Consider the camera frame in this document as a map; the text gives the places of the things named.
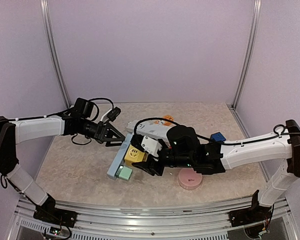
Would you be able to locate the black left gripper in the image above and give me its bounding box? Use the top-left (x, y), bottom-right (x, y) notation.
top-left (80, 118), bottom-right (126, 147)

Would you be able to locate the yellow cube adapter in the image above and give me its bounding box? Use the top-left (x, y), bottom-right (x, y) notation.
top-left (124, 144), bottom-right (148, 167)

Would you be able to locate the light blue power strip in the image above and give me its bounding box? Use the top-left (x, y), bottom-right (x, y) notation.
top-left (106, 133), bottom-right (133, 180)

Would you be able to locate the light green plug adapter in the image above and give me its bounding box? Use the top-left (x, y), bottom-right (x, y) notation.
top-left (116, 165), bottom-right (133, 181)

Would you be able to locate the long white power strip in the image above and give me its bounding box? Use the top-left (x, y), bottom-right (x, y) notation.
top-left (136, 121), bottom-right (172, 143)

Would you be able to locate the blue cube adapter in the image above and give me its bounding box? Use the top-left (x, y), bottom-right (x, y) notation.
top-left (210, 132), bottom-right (226, 143)

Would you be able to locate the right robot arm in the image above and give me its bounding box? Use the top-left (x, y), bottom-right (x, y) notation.
top-left (130, 120), bottom-right (300, 222)

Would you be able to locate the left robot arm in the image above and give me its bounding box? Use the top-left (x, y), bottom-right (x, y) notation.
top-left (0, 98), bottom-right (125, 223)

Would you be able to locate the pink round socket hub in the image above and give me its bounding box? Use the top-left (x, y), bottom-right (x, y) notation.
top-left (177, 168), bottom-right (203, 190)

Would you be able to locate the orange power strip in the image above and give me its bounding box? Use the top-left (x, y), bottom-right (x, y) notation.
top-left (154, 115), bottom-right (174, 126)

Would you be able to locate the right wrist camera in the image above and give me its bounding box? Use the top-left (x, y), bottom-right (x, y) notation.
top-left (141, 136), bottom-right (163, 158)

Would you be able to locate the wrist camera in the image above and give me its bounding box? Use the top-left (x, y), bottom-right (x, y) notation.
top-left (141, 136), bottom-right (163, 158)
top-left (100, 107), bottom-right (121, 123)

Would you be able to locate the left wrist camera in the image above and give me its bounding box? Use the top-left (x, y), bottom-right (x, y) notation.
top-left (100, 107), bottom-right (121, 123)

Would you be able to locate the aluminium front rail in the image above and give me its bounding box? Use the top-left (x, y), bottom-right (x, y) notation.
top-left (7, 197), bottom-right (300, 240)

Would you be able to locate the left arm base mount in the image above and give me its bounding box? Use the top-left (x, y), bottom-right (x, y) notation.
top-left (33, 206), bottom-right (78, 228)

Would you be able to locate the left aluminium frame post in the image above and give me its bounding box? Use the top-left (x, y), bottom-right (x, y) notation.
top-left (40, 0), bottom-right (71, 108)

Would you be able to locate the aluminium frame post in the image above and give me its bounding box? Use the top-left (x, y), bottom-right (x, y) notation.
top-left (40, 0), bottom-right (71, 108)
top-left (231, 0), bottom-right (262, 111)

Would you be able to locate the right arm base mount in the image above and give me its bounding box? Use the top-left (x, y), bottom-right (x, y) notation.
top-left (228, 200), bottom-right (272, 227)

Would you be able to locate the right aluminium frame post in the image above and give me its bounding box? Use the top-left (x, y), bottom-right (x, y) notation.
top-left (231, 0), bottom-right (262, 111)

